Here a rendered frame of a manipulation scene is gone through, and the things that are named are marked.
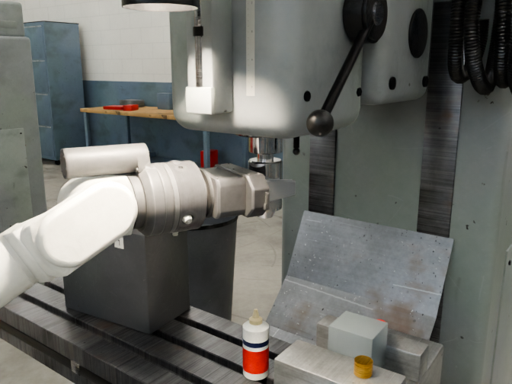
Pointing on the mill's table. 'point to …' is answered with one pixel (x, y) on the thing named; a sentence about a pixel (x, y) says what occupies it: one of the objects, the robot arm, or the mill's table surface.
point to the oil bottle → (255, 347)
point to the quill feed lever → (319, 126)
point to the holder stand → (134, 282)
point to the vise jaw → (324, 368)
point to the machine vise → (401, 354)
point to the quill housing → (275, 68)
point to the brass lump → (363, 366)
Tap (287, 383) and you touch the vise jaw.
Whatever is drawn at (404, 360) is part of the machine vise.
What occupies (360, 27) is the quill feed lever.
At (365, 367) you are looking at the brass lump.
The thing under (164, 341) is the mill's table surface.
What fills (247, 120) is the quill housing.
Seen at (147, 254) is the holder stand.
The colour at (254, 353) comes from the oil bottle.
